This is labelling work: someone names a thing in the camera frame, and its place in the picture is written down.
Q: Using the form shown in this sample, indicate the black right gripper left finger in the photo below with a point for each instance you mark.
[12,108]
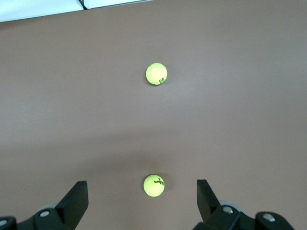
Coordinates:
[69,208]

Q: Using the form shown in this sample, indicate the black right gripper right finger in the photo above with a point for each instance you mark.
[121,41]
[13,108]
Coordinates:
[211,210]

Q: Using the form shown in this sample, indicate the yellow-green tennis ball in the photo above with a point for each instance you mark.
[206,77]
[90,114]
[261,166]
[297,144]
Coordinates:
[156,73]
[154,185]

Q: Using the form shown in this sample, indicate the brown table cover mat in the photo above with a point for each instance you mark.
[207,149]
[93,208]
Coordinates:
[72,95]

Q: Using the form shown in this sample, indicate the white table edge rail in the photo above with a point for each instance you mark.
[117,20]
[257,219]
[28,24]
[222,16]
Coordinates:
[36,7]

